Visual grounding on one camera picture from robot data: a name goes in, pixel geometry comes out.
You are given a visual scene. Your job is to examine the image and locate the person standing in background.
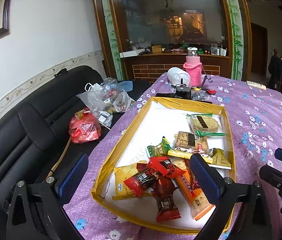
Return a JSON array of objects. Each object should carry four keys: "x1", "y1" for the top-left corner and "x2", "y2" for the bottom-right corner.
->
[{"x1": 268, "y1": 49, "x2": 282, "y2": 89}]

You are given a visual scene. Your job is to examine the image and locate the black sofa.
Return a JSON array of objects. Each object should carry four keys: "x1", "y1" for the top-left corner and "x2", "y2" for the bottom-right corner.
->
[{"x1": 0, "y1": 66, "x2": 102, "y2": 239}]

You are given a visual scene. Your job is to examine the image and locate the round cracker green packet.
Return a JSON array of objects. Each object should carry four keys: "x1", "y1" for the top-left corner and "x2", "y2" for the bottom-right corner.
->
[{"x1": 186, "y1": 113, "x2": 219, "y2": 132}]

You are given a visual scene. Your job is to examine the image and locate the purple floral tablecloth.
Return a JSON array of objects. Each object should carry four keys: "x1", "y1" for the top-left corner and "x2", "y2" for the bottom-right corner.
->
[{"x1": 65, "y1": 75, "x2": 282, "y2": 239}]

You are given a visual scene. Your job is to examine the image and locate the pink sleeved water bottle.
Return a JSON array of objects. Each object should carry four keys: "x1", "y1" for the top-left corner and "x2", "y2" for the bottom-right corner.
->
[{"x1": 183, "y1": 47, "x2": 202, "y2": 87}]

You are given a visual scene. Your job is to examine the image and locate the green snack packet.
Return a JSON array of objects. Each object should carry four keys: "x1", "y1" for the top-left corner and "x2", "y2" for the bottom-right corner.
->
[{"x1": 146, "y1": 137, "x2": 172, "y2": 158}]

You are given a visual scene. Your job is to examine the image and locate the red plastic bag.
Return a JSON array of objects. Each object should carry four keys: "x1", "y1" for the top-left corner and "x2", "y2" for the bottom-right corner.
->
[{"x1": 69, "y1": 107, "x2": 102, "y2": 144}]

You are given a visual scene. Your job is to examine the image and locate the yellow snack packet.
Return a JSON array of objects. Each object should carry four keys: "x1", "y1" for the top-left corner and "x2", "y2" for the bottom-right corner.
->
[{"x1": 111, "y1": 160, "x2": 154, "y2": 201}]

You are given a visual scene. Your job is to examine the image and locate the clear plastic bag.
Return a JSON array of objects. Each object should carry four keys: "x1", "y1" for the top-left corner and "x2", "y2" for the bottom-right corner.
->
[{"x1": 77, "y1": 77, "x2": 135, "y2": 128}]

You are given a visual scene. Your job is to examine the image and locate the orange cracker packet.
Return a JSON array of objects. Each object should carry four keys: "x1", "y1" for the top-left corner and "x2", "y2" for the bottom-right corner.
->
[{"x1": 172, "y1": 158, "x2": 214, "y2": 221}]

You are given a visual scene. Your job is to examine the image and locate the red black candy wrapper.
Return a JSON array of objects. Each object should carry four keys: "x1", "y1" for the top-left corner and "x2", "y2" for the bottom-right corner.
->
[{"x1": 124, "y1": 168, "x2": 162, "y2": 198}]

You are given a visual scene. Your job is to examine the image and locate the red candy small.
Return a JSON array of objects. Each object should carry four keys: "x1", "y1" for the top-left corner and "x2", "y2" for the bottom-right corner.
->
[{"x1": 147, "y1": 156, "x2": 185, "y2": 179}]

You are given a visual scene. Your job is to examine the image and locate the square cracker packet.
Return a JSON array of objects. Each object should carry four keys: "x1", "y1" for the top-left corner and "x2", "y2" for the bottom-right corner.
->
[{"x1": 174, "y1": 131, "x2": 209, "y2": 153}]

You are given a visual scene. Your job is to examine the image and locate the red candy near bottle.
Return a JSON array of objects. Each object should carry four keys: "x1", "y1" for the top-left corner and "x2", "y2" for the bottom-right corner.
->
[{"x1": 206, "y1": 89, "x2": 216, "y2": 95}]

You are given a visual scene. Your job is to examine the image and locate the white remote control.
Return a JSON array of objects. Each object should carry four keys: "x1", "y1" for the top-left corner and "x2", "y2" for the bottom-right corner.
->
[{"x1": 246, "y1": 81, "x2": 267, "y2": 90}]

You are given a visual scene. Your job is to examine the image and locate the black small jar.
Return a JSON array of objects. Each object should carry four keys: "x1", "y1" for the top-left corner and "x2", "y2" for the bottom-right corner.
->
[{"x1": 175, "y1": 78, "x2": 191, "y2": 100}]

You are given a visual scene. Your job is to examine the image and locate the white round container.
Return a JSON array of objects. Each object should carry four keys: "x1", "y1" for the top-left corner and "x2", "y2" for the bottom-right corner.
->
[{"x1": 167, "y1": 67, "x2": 190, "y2": 87}]

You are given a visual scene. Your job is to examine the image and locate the yellow cardboard box tray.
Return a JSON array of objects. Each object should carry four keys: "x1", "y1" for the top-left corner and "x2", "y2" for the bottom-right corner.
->
[{"x1": 91, "y1": 97, "x2": 235, "y2": 235}]

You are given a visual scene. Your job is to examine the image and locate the red black candy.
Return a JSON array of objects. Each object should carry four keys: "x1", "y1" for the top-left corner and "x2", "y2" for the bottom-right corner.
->
[{"x1": 151, "y1": 177, "x2": 181, "y2": 223}]

